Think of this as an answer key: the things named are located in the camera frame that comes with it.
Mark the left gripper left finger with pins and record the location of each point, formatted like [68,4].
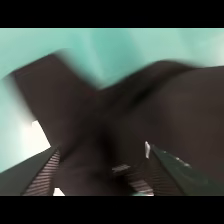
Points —
[31,180]

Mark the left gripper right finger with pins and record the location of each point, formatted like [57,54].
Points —
[173,178]

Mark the dark grey shirt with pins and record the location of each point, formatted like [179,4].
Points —
[140,116]

